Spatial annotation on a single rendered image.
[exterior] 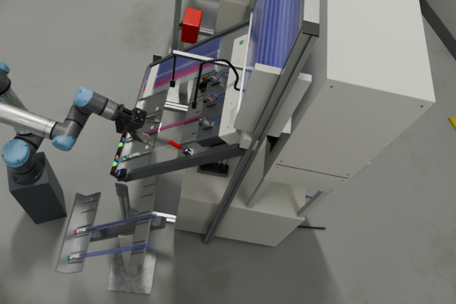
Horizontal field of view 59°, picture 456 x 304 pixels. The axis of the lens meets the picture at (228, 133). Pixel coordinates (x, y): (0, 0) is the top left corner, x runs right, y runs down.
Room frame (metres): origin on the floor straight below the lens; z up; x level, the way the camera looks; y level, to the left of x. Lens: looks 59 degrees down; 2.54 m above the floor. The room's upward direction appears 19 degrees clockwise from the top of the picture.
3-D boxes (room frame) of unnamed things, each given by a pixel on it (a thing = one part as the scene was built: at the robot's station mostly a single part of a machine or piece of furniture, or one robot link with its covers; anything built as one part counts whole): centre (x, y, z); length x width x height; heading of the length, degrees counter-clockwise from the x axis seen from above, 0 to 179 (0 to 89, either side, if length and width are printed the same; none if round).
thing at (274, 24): (1.03, -0.03, 1.52); 0.51 x 0.13 x 0.27; 9
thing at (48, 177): (0.60, 0.89, 0.27); 0.18 x 0.18 x 0.55; 36
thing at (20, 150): (0.61, 0.89, 0.72); 0.13 x 0.12 x 0.14; 2
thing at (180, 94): (1.75, 0.43, 0.39); 0.24 x 0.24 x 0.78; 9
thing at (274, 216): (1.11, -0.14, 0.31); 0.70 x 0.65 x 0.62; 9
